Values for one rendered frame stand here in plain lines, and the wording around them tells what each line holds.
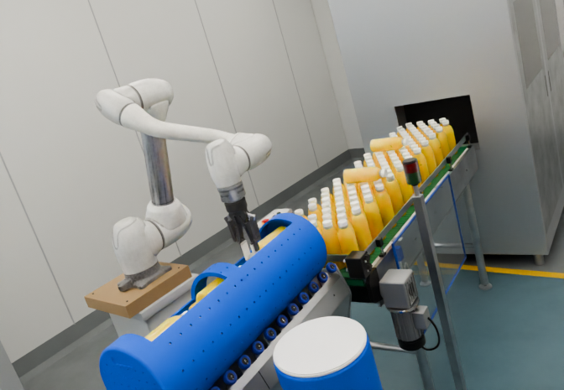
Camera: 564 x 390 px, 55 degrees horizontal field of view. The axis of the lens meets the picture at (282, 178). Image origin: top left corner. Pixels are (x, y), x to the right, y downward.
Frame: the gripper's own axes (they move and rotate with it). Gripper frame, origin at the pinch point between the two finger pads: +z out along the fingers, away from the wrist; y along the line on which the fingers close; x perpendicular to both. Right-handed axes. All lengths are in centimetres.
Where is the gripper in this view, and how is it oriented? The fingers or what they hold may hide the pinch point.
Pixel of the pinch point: (251, 251)
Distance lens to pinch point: 194.5
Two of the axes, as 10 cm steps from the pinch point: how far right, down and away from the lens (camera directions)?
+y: 8.0, -0.7, -5.9
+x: 5.3, -3.7, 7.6
